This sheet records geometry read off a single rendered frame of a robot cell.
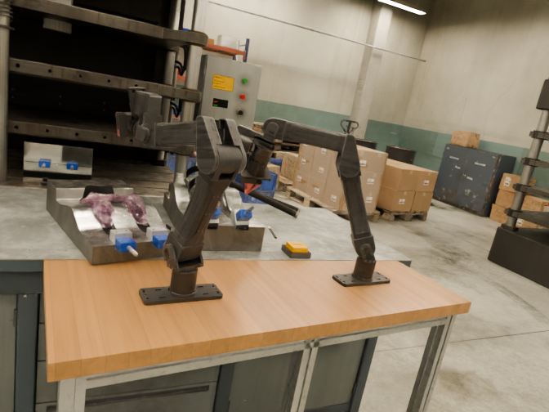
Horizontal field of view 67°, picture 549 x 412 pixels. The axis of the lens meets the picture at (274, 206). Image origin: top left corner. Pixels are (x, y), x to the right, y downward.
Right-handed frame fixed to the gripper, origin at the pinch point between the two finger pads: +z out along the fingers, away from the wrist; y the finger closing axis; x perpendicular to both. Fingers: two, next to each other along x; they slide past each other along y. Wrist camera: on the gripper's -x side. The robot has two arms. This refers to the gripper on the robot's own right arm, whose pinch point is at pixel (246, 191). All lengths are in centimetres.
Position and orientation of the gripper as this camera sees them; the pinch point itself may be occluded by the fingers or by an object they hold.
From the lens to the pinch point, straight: 136.5
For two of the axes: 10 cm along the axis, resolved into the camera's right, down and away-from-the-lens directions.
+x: 2.5, 7.2, -6.4
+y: -9.1, -0.5, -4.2
